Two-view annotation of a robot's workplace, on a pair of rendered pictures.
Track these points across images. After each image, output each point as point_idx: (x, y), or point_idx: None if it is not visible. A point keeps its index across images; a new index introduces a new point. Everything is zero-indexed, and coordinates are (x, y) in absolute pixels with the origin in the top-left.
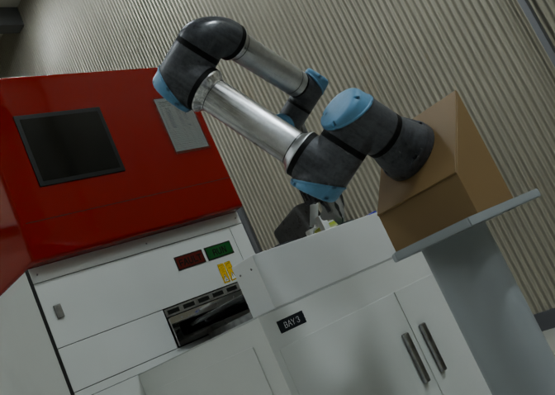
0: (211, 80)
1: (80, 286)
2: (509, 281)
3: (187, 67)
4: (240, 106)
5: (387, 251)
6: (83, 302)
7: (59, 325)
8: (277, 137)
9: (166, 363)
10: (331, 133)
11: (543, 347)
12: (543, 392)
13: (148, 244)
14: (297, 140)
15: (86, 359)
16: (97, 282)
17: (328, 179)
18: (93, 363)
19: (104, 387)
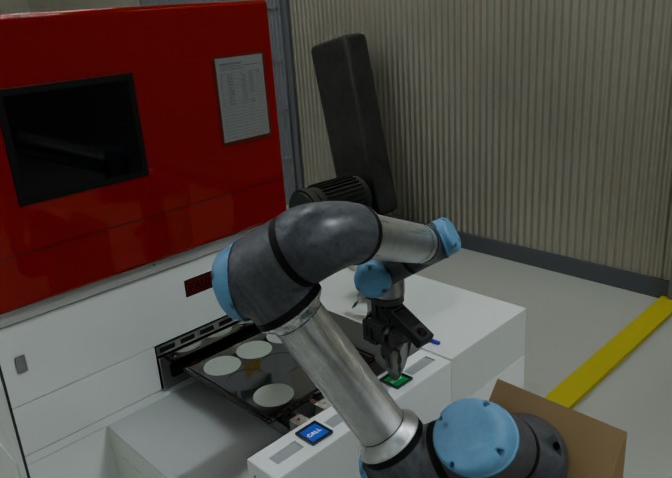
0: (301, 318)
1: (55, 328)
2: None
3: (273, 292)
4: (331, 368)
5: (433, 416)
6: (56, 348)
7: (19, 380)
8: (365, 427)
9: (141, 457)
10: (441, 463)
11: None
12: None
13: (156, 265)
14: (391, 443)
15: (47, 416)
16: (78, 321)
17: None
18: (55, 420)
19: (63, 445)
